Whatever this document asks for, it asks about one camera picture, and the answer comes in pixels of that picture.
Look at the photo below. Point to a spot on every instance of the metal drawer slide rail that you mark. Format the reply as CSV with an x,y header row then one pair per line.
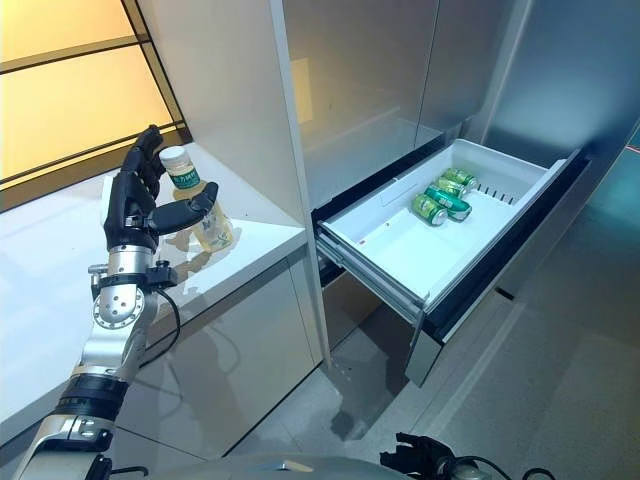
x,y
370,280

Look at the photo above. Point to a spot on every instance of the white open drawer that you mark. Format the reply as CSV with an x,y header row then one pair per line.
x,y
500,270

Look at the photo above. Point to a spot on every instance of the lit window with black frame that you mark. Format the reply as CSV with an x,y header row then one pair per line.
x,y
60,90

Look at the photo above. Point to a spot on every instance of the yellow tea bottle white cap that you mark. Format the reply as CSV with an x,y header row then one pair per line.
x,y
220,232

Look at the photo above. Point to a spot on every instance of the tall white cabinet panel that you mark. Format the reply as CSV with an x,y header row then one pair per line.
x,y
225,75

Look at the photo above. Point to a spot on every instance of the dark green drink can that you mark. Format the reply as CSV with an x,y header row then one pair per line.
x,y
450,202

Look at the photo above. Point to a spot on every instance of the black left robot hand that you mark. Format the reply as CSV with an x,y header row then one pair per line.
x,y
127,210

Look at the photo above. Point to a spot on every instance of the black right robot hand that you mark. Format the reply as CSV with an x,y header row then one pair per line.
x,y
425,455

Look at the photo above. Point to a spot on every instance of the silver robot torso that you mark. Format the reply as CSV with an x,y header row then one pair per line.
x,y
280,470

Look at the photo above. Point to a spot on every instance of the stainless steel fridge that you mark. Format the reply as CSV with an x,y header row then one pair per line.
x,y
360,70

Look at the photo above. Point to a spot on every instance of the white fridge drawer bin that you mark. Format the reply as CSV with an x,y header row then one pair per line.
x,y
400,245

